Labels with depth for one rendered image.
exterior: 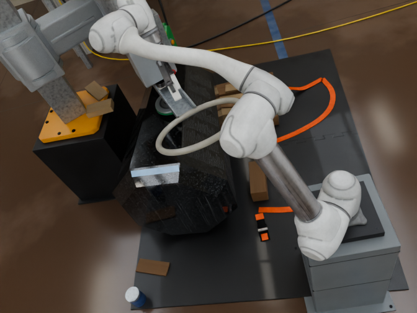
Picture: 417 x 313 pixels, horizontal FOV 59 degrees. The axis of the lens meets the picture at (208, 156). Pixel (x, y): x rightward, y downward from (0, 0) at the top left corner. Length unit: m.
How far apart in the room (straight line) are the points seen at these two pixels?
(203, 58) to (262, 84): 0.23
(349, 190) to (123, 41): 1.03
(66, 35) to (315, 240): 2.01
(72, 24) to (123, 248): 1.68
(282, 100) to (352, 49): 2.80
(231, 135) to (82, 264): 2.26
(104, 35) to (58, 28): 1.41
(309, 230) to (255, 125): 0.52
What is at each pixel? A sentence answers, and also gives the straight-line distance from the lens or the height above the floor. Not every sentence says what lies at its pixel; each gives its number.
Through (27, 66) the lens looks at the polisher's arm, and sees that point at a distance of 2.65.
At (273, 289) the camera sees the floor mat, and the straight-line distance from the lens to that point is 2.57.
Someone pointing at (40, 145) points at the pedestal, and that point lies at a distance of 3.06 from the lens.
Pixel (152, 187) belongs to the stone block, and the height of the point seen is 0.72.
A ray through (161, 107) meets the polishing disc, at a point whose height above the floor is 0.88.
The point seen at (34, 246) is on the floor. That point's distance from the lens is 3.57.
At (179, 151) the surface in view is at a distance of 1.65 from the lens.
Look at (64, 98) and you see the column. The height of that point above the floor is 0.98.
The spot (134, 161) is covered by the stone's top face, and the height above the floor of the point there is 0.82.
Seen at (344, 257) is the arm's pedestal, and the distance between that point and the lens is 1.80.
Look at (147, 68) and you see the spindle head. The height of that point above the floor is 1.24.
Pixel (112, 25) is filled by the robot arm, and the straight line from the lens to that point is 1.31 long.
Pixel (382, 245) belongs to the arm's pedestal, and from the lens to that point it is 1.82.
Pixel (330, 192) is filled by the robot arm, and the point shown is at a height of 1.09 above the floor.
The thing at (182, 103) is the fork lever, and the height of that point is 1.08.
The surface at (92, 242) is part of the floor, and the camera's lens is 3.23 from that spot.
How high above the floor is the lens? 2.44
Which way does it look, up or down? 49 degrees down
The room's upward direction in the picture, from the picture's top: 23 degrees counter-clockwise
